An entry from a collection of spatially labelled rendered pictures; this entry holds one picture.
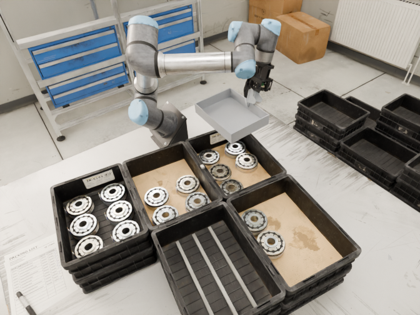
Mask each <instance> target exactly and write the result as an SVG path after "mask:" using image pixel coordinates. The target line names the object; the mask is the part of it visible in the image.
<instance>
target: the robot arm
mask: <svg viewBox="0 0 420 315"><path fill-rule="evenodd" d="M127 27H128V29H127V43H126V60H127V62H128V64H129V65H130V66H131V68H132V69H133V70H135V72H136V78H135V79H134V89H135V93H134V100H133V101H132V102H131V103H130V106H129V109H128V114H129V118H130V120H131V121H132V122H134V123H136V124H138V125H140V126H144V127H145V128H148V129H151V130H153V131H154V132H155V133H156V134H157V135H158V136H160V137H162V138H168V137H169V136H171V135H172V134H173V133H174V131H175V130H176V128H177V125H178V117H177V116H176V114H175V113H174V112H172V111H167V110H160V109H158V108H157V101H158V85H159V84H158V79H157V78H163V77H164V76H165V75H176V74H211V73H235V74H236V77H237V78H239V79H240V78H241V79H247V81H246V83H245V86H244V99H245V103H246V106H247V107H249V103H252V104H255V103H256V102H262V100H263V99H262V97H261V96H260V92H261V91H265V92H266V91H268V90H269V91H270V90H271V86H272V83H273V79H272V78H270V77H269V75H270V72H271V69H274V65H272V64H271V62H272V61H273V56H274V52H275V49H276V44H277V42H278V37H279V33H280V30H281V23H280V22H279V21H277V20H273V19H263V20H262V23H261V24H253V23H248V22H243V21H233V22H232V23H231V24H230V26H229V31H228V40H229V42H233V43H234V51H228V52H197V53H181V54H163V53H162V52H161V51H158V32H159V29H158V24H157V22H156V21H155V20H153V19H152V18H151V17H148V16H134V17H132V18H131V19H130V20H129V24H128V25H127ZM254 45H257V46H256V51H255V48H254ZM256 65H257V66H256ZM270 83H271V86H270ZM269 86H270V87H269ZM251 88H252V89H251Z"/></svg>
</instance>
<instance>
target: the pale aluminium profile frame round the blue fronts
mask: <svg viewBox="0 0 420 315"><path fill-rule="evenodd" d="M89 2H90V5H91V9H92V13H93V15H94V19H95V20H97V19H99V15H98V11H97V9H96V4H95V2H94V0H89ZM111 5H112V10H113V13H114V17H115V18H116V20H117V25H116V26H117V30H118V34H117V37H118V38H120V41H121V46H122V50H123V54H122V56H118V57H114V58H112V59H108V60H105V61H101V62H98V63H96V64H92V65H89V66H85V67H82V68H79V69H76V70H73V71H69V72H66V73H64V74H60V75H57V76H54V77H50V78H47V79H44V80H42V79H41V80H38V81H36V80H35V78H34V76H33V74H32V72H31V70H30V68H29V66H28V63H32V62H34V61H33V59H32V58H30V59H25V58H24V56H23V54H22V52H21V50H20V48H19V46H18V44H17V41H16V39H15V37H14V35H13V33H12V31H11V29H10V27H9V25H8V22H7V21H6V18H5V17H4V14H3V12H2V11H1V8H0V25H1V27H2V30H3V31H4V33H5V35H6V37H7V40H8V41H9V43H10V45H11V47H12V50H13V51H14V53H15V55H16V57H17V60H18V61H19V63H20V65H21V67H22V70H23V71H24V73H25V75H26V77H27V80H28V81H29V83H30V85H31V87H32V90H33V91H34V93H35V95H36V97H37V100H38V101H39V103H40V105H41V107H40V110H44V112H45V114H46V116H47V118H48V119H49V122H50V123H51V125H52V127H53V129H54V131H55V133H56V135H57V139H56V140H57V141H63V140H65V136H62V134H61V132H60V131H61V130H63V129H66V128H69V127H71V126H74V125H77V124H79V123H82V122H84V121H87V120H89V119H92V118H95V117H97V116H100V115H102V114H105V113H108V112H110V111H113V110H115V109H118V108H121V107H123V106H126V105H128V104H130V103H131V102H132V101H133V100H134V93H135V89H134V79H135V78H134V73H133V72H134V70H133V69H132V68H131V66H130V65H129V64H128V62H127V60H126V38H125V35H126V33H125V32H124V30H123V25H122V22H121V17H120V13H119V8H118V4H117V1H116V0H111ZM195 15H196V17H197V32H194V33H191V34H188V35H185V36H181V37H178V38H176V39H172V40H169V41H166V42H162V43H159V44H158V48H157V50H160V49H164V48H167V47H169V46H173V45H175V44H179V43H183V42H185V41H188V40H191V39H194V38H198V44H199V46H198V47H196V50H199V53H203V52H204V45H203V24H202V12H201V0H197V3H196V12H193V16H195ZM118 18H119V20H118ZM119 21H120V23H119ZM15 45H16V47H17V49H18V51H17V49H16V47H15ZM123 61H125V62H126V66H127V67H126V72H127V74H129V76H127V77H128V80H129V82H128V84H123V85H120V86H118V87H116V88H114V89H111V90H108V91H105V92H102V93H100V94H97V95H94V96H91V97H88V98H86V99H83V100H80V101H77V102H74V103H72V104H66V105H64V106H62V107H60V108H57V109H55V110H52V111H50V110H49V108H48V105H47V104H46V101H50V100H51V98H50V96H49V94H48V93H47V94H42V93H41V91H40V89H39V88H43V87H45V86H48V85H51V84H55V83H58V82H61V81H64V80H67V79H70V78H73V77H76V76H79V75H82V74H86V73H89V72H91V71H95V70H98V69H101V68H105V67H107V66H111V65H113V64H117V63H120V62H123ZM199 77H201V79H202V81H200V84H206V83H207V82H206V81H204V79H206V78H205V74H193V75H190V76H188V77H185V78H182V79H180V80H177V81H174V82H171V83H169V84H167V85H164V86H161V87H159V88H158V90H157V93H160V92H163V91H165V90H167V89H171V88H173V87H175V86H178V85H180V84H183V83H186V82H188V81H191V80H193V79H196V78H199ZM122 91H127V92H128V93H129V94H130V95H131V98H129V99H127V100H124V101H121V102H118V103H116V104H113V105H111V106H108V107H105V108H102V109H100V110H98V111H94V112H92V113H89V114H87V115H84V116H81V117H79V118H76V119H73V120H71V121H68V122H65V123H63V124H59V123H56V122H55V118H56V116H57V115H58V114H62V113H65V112H67V111H70V110H72V109H76V108H78V107H81V106H83V105H86V104H89V103H92V102H94V101H98V100H100V99H103V98H106V97H108V96H112V95H113V94H117V93H120V92H122Z"/></svg>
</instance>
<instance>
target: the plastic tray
mask: <svg viewBox="0 0 420 315"><path fill-rule="evenodd" d="M194 105H195V111H196V113H197V114H198V115H199V116H200V117H201V118H203V119H204V120H205V121H206V122H207V123H208V124H209V125H210V126H212V127H213V128H214V129H215V130H216V131H217V132H218V133H219V134H220V135H222V136H223V137H224V138H225V139H226V140H228V141H229V142H230V143H231V144H232V143H234V142H236V141H238V140H240V139H241V138H243V137H245V136H247V135H249V134H251V133H253V132H254V131H257V130H258V129H261V128H262V127H264V126H266V125H268V124H269V114H268V113H266V112H265V111H263V110H262V109H261V108H259V107H257V106H256V105H255V104H252V103H249V107H247V106H246V103H245V99H244V97H243V96H242V95H240V94H239V93H238V92H236V91H235V90H233V89H232V88H228V89H226V90H223V91H221V92H219V93H217V94H215V95H212V96H210V97H207V98H206V99H203V100H201V101H199V102H196V103H194Z"/></svg>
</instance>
